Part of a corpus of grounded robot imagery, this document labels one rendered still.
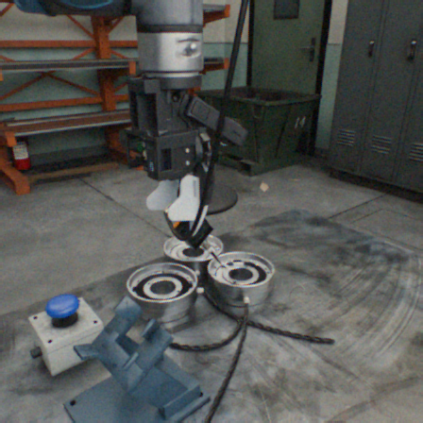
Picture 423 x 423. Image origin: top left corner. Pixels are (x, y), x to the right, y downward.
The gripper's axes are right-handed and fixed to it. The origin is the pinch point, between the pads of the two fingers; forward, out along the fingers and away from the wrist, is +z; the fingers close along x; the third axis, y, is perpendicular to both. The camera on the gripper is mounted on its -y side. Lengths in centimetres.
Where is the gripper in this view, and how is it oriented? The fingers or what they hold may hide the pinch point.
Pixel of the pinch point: (190, 222)
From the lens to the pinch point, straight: 56.9
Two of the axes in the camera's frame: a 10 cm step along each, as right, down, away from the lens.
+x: 6.6, 3.1, -6.8
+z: 0.0, 9.1, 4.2
